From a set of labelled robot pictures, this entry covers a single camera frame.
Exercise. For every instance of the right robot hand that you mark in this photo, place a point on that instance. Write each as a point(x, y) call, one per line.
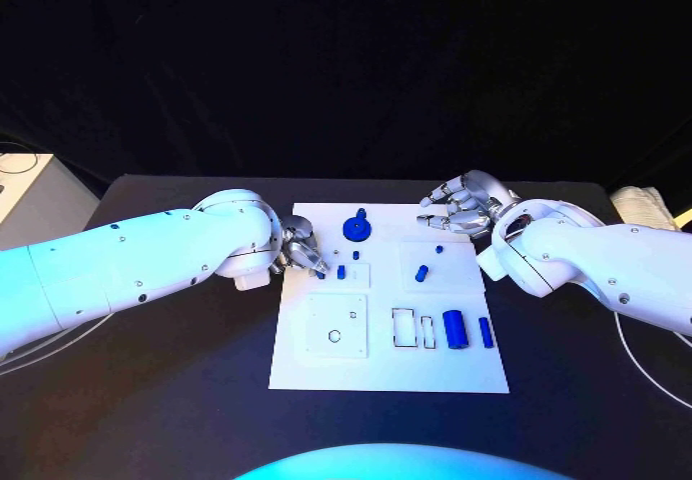
point(471, 210)

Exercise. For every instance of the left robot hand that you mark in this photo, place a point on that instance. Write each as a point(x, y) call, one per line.
point(302, 247)

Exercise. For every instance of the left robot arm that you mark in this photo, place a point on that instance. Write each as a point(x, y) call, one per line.
point(135, 258)

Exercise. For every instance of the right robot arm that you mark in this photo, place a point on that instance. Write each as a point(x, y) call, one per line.
point(585, 255)

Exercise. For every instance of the white task board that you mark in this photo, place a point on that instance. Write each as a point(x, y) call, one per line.
point(390, 318)

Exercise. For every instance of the blue block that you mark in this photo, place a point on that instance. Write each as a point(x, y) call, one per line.
point(341, 272)

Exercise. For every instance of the blue gear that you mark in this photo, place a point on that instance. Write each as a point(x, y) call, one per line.
point(357, 226)

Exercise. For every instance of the white folded cloth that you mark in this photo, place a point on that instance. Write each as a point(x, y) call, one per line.
point(644, 208)

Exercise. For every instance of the thick blue cylinder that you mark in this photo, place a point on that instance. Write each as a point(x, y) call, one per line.
point(456, 330)

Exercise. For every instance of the thin long blue cylinder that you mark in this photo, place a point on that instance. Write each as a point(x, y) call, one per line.
point(487, 332)

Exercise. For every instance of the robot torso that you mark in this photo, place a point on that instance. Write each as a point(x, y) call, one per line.
point(400, 463)

